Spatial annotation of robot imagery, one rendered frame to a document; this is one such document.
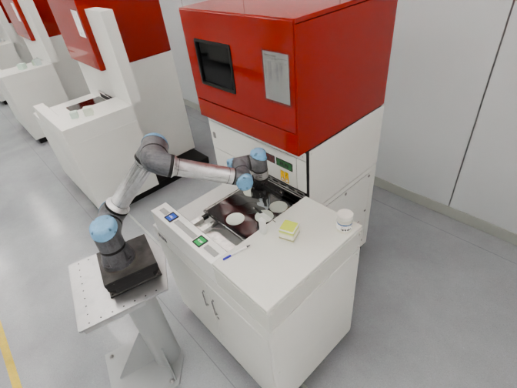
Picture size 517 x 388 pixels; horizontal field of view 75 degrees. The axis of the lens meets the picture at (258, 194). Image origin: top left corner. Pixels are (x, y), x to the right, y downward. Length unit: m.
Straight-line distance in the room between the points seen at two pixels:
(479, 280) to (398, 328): 0.74
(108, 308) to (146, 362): 0.81
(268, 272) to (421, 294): 1.48
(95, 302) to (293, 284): 0.92
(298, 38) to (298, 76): 0.15
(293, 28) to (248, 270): 0.97
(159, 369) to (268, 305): 1.23
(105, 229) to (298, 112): 0.98
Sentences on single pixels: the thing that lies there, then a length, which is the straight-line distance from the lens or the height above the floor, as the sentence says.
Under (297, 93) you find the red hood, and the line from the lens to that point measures 1.49.
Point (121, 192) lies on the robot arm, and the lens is 1.66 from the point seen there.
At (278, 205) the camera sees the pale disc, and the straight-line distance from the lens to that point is 1.85.
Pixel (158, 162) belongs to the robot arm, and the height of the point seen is 1.39.
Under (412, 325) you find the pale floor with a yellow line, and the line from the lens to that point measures 2.53.
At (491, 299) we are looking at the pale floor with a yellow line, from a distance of 2.83.
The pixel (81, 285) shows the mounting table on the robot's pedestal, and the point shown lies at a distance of 1.90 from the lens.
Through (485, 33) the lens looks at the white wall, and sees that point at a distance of 2.73.
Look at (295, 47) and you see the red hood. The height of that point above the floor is 1.72.
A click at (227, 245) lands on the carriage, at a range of 1.69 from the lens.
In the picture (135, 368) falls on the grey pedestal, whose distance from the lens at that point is 2.46.
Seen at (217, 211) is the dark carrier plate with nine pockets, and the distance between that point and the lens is 1.87.
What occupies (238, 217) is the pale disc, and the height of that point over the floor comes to 0.90.
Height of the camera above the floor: 2.08
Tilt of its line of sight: 37 degrees down
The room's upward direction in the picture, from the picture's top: 7 degrees counter-clockwise
